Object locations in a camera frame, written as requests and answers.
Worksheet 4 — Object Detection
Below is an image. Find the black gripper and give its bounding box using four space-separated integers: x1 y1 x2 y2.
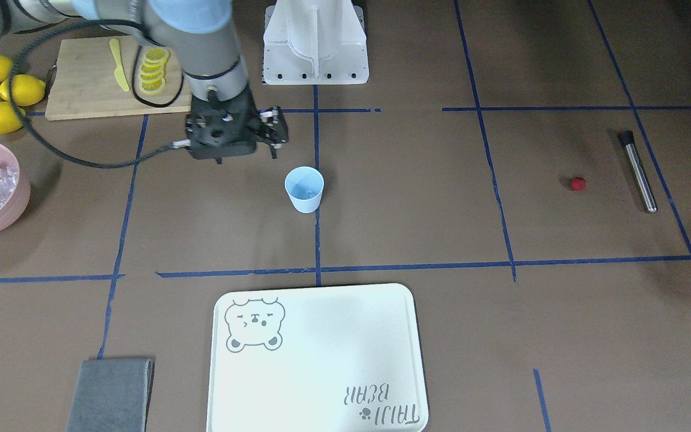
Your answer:
185 90 290 164

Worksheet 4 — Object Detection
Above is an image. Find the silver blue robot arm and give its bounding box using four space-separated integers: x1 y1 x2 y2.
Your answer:
0 1 289 169

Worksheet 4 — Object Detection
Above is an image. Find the light blue plastic cup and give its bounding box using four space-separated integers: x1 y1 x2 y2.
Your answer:
284 166 325 214

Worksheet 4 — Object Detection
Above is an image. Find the white pillar with base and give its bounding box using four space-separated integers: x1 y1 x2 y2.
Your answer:
262 1 369 86

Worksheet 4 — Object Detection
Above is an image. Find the lemon slices row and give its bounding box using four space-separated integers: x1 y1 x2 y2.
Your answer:
136 47 170 95

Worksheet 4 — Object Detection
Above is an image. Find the yellow plastic knife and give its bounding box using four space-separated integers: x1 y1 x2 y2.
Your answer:
108 38 131 91

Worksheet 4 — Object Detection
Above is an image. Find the bamboo cutting board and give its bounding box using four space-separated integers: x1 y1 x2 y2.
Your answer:
46 36 191 121

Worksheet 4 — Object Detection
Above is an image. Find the cream bear tray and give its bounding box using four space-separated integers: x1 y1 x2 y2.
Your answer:
205 283 429 431

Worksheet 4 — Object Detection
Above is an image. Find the red strawberry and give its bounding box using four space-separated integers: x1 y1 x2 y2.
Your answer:
569 177 587 191

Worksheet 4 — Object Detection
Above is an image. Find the grey folded cloth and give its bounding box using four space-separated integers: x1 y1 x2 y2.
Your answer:
66 356 154 431

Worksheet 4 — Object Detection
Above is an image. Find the steel muddler black tip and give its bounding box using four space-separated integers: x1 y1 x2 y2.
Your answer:
617 130 658 214

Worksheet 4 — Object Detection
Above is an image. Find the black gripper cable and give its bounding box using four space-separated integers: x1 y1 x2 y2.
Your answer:
7 18 193 169

